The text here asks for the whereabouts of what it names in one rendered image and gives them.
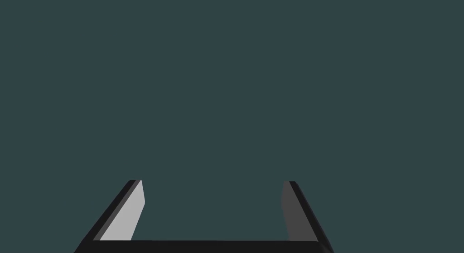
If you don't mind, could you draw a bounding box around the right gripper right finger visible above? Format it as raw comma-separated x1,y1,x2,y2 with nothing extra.
280,180,324,242

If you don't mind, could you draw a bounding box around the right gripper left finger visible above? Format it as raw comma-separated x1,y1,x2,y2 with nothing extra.
83,179,146,242

